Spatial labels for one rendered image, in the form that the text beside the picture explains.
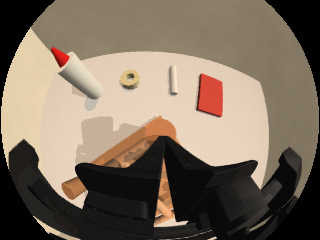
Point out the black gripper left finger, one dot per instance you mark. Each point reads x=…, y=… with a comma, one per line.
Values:
x=140, y=181

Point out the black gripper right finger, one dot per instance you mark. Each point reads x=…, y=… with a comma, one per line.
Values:
x=191, y=179

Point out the brown wooden stool seat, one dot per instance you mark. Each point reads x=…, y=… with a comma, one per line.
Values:
x=164, y=191

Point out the brown wooden stool legs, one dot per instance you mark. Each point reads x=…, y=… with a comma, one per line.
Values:
x=74, y=187

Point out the flat red rectangular block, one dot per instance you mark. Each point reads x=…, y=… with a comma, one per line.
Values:
x=210, y=96

